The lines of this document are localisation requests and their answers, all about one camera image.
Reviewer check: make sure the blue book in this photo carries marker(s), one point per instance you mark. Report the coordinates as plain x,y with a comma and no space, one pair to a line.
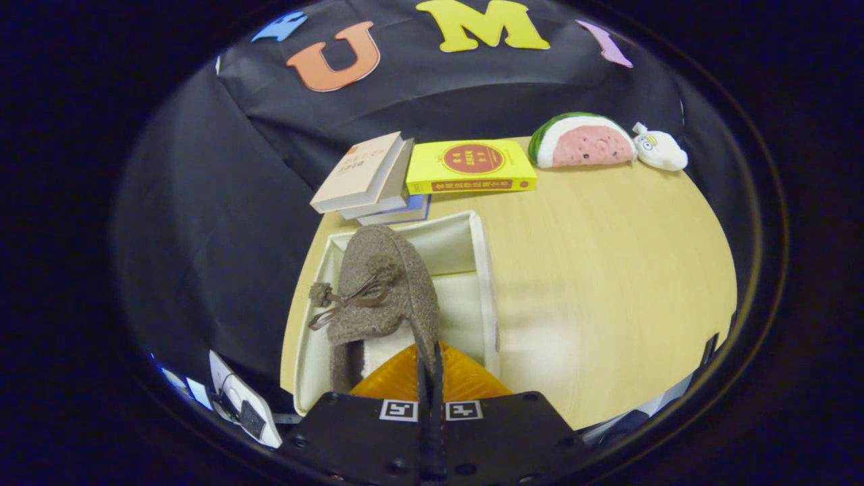
401,214

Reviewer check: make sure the beige book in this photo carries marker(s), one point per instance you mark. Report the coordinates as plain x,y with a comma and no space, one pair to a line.
358,172

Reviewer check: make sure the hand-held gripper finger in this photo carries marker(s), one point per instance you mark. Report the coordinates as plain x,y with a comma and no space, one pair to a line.
439,432
424,432

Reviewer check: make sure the yellow book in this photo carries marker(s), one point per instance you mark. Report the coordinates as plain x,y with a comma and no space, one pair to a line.
472,167

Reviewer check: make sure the white device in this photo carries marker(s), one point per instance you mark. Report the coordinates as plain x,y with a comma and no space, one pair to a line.
236,395

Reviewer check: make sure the brown fuzzy shoe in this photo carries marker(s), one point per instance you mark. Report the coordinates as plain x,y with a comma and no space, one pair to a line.
385,304

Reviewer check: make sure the grey book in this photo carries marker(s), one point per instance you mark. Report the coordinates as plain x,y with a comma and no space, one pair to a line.
395,196

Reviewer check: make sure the watermelon slice plush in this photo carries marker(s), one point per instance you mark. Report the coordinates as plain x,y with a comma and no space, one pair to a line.
584,143

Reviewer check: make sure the blue wall poster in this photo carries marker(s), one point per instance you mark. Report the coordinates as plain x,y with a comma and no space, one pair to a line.
179,385

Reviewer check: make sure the white plush toy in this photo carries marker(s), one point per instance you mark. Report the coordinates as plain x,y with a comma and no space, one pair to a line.
660,150

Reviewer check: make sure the cream storage box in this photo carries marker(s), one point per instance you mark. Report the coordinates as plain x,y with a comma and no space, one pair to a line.
459,297

